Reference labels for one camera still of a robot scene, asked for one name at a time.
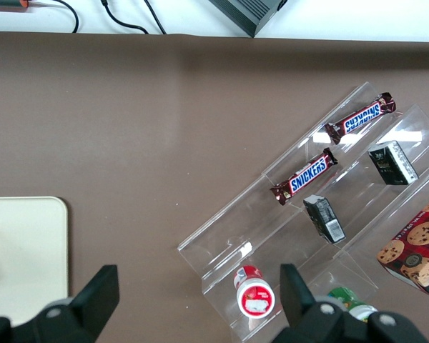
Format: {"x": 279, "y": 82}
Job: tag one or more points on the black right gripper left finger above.
{"x": 93, "y": 296}

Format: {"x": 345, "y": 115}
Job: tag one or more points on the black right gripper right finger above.
{"x": 296, "y": 293}

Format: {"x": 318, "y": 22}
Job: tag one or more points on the cream plastic tray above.
{"x": 25, "y": 246}

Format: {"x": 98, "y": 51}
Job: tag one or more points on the red white yoghurt bottle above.
{"x": 254, "y": 294}

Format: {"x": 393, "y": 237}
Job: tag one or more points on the green white yoghurt bottle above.
{"x": 348, "y": 298}

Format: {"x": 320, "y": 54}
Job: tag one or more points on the clear acrylic stepped stand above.
{"x": 257, "y": 228}

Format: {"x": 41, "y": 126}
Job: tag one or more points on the small black carton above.
{"x": 393, "y": 162}
{"x": 324, "y": 219}

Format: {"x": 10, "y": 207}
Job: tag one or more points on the brown Snickers bar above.
{"x": 304, "y": 177}
{"x": 359, "y": 118}

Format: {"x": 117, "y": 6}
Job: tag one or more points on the red cookie box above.
{"x": 418, "y": 250}

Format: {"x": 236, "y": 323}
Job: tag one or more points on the dark grey ribbed box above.
{"x": 250, "y": 14}

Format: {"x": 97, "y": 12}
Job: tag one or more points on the orange tipped tool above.
{"x": 7, "y": 3}

